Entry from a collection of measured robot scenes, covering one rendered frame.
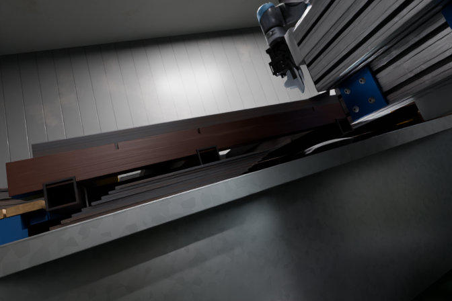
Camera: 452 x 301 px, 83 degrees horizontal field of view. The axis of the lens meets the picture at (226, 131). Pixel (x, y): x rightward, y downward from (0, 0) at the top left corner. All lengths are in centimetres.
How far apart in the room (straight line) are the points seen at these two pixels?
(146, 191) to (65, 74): 373
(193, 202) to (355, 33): 40
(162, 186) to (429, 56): 46
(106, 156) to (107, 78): 342
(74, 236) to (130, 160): 25
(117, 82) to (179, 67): 90
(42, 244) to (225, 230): 31
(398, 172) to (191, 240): 62
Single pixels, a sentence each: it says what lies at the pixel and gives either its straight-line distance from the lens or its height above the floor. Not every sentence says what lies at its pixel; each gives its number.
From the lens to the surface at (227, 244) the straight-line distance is 54.
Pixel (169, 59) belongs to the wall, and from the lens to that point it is 407.
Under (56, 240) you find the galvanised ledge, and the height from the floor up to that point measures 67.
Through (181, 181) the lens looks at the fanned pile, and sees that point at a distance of 43.
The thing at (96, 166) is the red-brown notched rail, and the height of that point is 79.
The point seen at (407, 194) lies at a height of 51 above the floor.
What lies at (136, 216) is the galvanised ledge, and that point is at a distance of 34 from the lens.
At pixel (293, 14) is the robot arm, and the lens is 103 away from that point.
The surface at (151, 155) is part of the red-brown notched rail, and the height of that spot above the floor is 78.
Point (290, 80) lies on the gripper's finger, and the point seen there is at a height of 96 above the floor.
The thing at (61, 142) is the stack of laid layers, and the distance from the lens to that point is 63.
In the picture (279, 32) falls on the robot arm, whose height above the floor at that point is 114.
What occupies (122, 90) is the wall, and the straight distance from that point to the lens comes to 384.
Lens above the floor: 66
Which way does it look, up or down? 13 degrees up
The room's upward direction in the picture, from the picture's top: 18 degrees counter-clockwise
